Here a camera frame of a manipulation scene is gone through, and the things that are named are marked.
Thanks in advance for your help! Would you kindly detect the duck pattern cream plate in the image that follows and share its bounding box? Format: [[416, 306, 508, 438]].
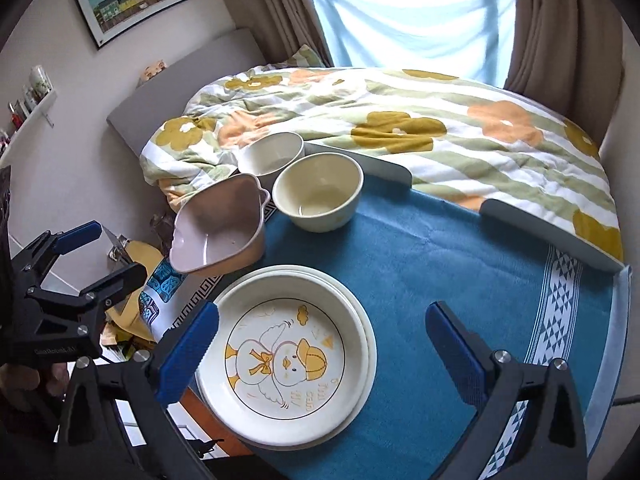
[[195, 271, 371, 447]]

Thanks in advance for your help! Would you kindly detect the pink square bowl with handles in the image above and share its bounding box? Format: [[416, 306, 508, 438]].
[[169, 174, 270, 278]]

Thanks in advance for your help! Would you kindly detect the cream round bowl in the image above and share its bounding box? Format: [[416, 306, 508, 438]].
[[271, 153, 364, 233], [238, 132, 305, 191]]

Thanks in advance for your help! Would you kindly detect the left hand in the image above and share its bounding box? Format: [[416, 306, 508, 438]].
[[1, 363, 70, 411]]

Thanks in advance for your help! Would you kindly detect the blue patterned tablecloth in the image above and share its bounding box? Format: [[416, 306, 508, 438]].
[[146, 177, 629, 479]]

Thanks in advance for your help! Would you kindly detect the grey bed headboard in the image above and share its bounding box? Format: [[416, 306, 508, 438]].
[[106, 28, 265, 156]]

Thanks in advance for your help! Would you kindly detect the black curved stand pole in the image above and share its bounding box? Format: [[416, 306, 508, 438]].
[[612, 394, 640, 406]]

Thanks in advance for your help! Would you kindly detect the orange plush toy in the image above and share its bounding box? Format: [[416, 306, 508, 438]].
[[138, 60, 167, 86]]

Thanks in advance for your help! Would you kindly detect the floral striped duvet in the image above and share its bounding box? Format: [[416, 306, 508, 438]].
[[140, 66, 623, 258]]

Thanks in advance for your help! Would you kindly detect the green patterned pillow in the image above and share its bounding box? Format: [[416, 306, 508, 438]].
[[266, 44, 326, 70]]

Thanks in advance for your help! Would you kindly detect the brown left curtain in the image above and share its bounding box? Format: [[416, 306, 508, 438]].
[[224, 0, 333, 66]]

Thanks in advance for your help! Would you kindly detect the brown curtain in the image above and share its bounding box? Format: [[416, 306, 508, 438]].
[[504, 0, 624, 145], [224, 0, 333, 66]]

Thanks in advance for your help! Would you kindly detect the light blue window cloth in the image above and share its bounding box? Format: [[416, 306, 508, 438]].
[[312, 0, 515, 88]]

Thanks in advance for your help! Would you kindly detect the brown right curtain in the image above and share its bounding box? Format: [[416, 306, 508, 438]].
[[504, 0, 624, 145]]

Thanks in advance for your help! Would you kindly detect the white wall shelf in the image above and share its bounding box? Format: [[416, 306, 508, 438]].
[[1, 65, 58, 167]]

